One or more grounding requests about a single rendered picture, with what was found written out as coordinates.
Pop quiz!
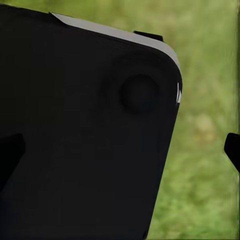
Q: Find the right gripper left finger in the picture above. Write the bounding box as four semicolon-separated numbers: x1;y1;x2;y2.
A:
0;133;26;193

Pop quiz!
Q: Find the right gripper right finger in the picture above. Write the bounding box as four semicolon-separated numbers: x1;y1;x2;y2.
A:
224;133;240;173

